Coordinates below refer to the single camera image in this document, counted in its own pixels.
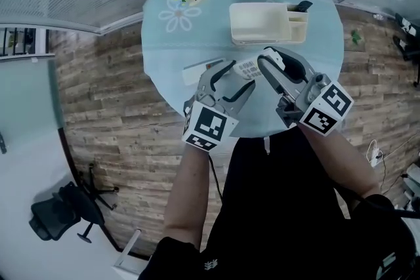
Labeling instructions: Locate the person's black shirt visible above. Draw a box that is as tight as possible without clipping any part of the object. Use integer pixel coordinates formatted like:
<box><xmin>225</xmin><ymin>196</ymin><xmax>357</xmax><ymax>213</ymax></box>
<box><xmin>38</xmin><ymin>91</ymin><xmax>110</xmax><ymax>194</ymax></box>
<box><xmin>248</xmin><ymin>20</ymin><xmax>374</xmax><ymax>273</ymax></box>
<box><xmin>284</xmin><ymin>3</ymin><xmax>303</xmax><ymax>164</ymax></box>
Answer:
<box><xmin>137</xmin><ymin>132</ymin><xmax>420</xmax><ymax>280</ymax></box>

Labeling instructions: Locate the black office chair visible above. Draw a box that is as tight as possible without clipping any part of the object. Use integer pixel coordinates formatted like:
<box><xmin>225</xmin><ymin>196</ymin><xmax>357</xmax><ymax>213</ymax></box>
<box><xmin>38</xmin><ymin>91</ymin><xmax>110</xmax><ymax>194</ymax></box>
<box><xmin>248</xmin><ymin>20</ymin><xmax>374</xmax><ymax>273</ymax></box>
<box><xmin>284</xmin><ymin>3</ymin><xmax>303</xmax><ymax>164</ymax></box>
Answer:
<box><xmin>28</xmin><ymin>162</ymin><xmax>119</xmax><ymax>243</ymax></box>

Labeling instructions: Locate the frosted glass door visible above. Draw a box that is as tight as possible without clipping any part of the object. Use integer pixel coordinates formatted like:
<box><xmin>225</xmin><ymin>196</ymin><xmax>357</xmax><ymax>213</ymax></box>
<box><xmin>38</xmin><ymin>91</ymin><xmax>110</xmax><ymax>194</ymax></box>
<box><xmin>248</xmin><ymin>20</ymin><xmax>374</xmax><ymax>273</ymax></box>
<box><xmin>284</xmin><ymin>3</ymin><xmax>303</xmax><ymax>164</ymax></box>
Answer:
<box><xmin>0</xmin><ymin>55</ymin><xmax>65</xmax><ymax>142</ymax></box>

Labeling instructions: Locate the cream plastic organizer box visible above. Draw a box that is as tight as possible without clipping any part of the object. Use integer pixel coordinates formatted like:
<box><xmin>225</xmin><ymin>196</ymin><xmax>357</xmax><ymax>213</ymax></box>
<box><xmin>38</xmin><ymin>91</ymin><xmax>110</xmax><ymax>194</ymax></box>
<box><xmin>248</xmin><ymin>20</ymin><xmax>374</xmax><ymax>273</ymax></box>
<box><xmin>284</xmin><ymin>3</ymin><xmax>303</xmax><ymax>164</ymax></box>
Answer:
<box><xmin>228</xmin><ymin>1</ymin><xmax>309</xmax><ymax>45</ymax></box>

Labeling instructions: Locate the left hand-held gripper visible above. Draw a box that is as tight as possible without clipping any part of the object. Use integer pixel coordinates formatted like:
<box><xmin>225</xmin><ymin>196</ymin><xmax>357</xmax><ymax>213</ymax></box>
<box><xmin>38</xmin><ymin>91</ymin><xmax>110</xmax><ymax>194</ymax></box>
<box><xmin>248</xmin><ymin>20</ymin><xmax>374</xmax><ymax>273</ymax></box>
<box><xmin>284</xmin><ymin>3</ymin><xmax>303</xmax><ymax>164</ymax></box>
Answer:
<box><xmin>180</xmin><ymin>59</ymin><xmax>257</xmax><ymax>153</ymax></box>

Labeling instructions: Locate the white remote with red button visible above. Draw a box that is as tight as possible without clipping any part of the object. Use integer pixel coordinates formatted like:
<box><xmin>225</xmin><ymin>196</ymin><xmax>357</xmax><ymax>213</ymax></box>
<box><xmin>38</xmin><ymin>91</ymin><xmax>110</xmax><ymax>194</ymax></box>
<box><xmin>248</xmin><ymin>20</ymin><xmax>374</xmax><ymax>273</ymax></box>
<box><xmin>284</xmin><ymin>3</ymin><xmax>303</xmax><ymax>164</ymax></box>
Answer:
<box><xmin>182</xmin><ymin>57</ymin><xmax>227</xmax><ymax>87</ymax></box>

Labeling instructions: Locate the light blue tablecloth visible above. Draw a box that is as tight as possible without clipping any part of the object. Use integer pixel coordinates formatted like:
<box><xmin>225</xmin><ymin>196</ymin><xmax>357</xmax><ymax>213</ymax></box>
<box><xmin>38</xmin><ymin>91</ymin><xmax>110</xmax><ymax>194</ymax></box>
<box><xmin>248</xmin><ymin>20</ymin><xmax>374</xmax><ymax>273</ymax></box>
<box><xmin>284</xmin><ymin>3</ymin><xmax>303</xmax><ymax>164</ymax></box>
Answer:
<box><xmin>140</xmin><ymin>0</ymin><xmax>345</xmax><ymax>138</ymax></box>

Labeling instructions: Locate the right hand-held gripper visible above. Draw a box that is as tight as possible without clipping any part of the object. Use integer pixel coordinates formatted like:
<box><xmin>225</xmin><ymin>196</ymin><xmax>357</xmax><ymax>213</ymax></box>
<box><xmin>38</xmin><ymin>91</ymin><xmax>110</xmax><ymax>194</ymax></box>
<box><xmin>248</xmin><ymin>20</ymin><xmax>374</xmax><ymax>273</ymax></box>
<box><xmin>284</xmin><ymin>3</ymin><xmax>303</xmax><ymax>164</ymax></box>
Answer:
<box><xmin>257</xmin><ymin>46</ymin><xmax>356</xmax><ymax>137</ymax></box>

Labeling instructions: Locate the person's right forearm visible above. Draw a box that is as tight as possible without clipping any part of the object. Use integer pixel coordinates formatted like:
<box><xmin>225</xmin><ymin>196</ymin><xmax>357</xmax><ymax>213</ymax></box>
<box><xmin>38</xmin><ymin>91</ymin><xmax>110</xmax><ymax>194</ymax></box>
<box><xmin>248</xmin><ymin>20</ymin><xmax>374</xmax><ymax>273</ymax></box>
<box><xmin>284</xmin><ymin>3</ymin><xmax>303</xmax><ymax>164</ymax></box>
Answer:
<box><xmin>298</xmin><ymin>124</ymin><xmax>381</xmax><ymax>199</ymax></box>

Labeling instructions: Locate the white bookshelf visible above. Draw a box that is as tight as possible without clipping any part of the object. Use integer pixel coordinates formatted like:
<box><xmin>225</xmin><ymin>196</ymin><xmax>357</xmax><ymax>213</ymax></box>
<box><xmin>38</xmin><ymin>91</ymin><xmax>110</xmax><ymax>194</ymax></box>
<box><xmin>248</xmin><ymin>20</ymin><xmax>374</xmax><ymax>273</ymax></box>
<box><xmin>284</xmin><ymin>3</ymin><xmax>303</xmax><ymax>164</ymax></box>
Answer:
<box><xmin>0</xmin><ymin>26</ymin><xmax>55</xmax><ymax>58</ymax></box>

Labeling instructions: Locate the white stool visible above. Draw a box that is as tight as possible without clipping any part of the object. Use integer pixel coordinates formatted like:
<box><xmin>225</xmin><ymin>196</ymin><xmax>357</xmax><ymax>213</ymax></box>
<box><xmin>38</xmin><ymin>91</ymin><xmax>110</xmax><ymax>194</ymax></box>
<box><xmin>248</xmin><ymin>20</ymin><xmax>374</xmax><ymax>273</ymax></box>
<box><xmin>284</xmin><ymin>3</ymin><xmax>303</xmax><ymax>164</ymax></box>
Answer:
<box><xmin>113</xmin><ymin>228</ymin><xmax>145</xmax><ymax>280</ymax></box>

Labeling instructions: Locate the person's left forearm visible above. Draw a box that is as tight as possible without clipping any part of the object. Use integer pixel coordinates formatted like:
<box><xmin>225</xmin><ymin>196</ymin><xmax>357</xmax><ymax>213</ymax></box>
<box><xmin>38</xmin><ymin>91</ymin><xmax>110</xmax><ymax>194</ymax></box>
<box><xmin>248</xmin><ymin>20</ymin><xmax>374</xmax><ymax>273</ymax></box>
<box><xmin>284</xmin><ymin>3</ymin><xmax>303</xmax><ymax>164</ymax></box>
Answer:
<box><xmin>163</xmin><ymin>144</ymin><xmax>211</xmax><ymax>252</ymax></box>

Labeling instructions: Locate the small white keypad remote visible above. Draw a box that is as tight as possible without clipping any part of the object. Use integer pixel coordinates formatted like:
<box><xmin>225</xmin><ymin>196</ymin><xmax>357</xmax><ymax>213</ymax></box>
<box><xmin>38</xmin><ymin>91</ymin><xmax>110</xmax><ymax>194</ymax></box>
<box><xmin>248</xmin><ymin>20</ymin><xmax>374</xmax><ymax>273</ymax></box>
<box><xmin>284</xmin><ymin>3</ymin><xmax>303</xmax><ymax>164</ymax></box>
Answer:
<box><xmin>231</xmin><ymin>47</ymin><xmax>285</xmax><ymax>80</ymax></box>

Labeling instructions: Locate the black remote control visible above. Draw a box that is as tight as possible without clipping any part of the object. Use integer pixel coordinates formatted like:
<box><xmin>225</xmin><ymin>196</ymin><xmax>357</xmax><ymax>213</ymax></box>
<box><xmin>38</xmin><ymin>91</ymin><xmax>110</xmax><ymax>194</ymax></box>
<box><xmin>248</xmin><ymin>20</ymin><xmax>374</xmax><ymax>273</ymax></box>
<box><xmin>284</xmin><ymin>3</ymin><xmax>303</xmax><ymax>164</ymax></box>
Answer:
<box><xmin>294</xmin><ymin>0</ymin><xmax>314</xmax><ymax>13</ymax></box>

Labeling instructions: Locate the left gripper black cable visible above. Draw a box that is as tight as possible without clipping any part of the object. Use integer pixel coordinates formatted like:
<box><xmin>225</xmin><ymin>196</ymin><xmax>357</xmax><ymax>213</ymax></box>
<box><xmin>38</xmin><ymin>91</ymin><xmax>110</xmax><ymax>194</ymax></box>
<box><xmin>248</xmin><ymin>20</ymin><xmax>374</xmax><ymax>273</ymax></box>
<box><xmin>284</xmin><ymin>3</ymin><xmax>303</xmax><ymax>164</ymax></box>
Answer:
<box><xmin>208</xmin><ymin>153</ymin><xmax>224</xmax><ymax>199</ymax></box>

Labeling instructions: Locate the white cabinet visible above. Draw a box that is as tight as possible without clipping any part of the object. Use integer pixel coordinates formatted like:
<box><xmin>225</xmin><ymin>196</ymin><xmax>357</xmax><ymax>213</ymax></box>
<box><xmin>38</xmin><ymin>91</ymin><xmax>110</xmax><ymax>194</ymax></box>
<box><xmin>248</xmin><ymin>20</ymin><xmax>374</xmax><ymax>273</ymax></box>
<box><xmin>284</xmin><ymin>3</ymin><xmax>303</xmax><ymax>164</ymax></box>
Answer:
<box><xmin>402</xmin><ymin>163</ymin><xmax>420</xmax><ymax>207</ymax></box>

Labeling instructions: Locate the white power strip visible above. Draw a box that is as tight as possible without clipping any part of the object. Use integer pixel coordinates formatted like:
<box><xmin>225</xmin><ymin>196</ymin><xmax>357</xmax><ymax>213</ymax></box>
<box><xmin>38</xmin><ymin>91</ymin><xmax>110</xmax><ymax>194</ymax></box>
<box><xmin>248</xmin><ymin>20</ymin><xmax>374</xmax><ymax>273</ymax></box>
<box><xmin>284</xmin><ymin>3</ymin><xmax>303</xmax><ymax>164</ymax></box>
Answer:
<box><xmin>367</xmin><ymin>140</ymin><xmax>384</xmax><ymax>168</ymax></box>

